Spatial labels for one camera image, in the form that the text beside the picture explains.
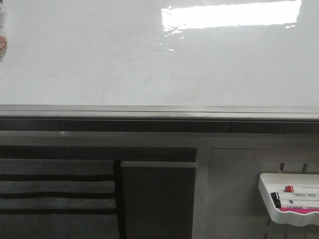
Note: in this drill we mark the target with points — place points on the dark grey panel board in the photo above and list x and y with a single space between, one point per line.
159 202

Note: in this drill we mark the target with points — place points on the pink eraser pad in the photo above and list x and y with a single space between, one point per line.
300 211

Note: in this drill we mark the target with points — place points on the white metal frame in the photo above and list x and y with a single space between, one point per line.
203 142

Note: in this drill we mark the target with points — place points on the black capped marker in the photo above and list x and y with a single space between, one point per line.
294 196
296 204

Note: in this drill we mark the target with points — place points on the black capped marker lower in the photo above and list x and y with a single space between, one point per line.
296 204

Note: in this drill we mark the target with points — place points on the black capped marker upper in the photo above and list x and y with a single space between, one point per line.
294 196

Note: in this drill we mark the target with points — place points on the white whiteboard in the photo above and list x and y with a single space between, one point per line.
215 59

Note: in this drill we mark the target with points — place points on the grey striped fabric organizer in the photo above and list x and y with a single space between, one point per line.
61 199

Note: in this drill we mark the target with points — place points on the red capped marker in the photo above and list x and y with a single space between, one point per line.
312 189

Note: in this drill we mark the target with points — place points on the white plastic marker tray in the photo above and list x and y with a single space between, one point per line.
276 182

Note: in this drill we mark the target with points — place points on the white taped marker pen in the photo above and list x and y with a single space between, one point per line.
3 38

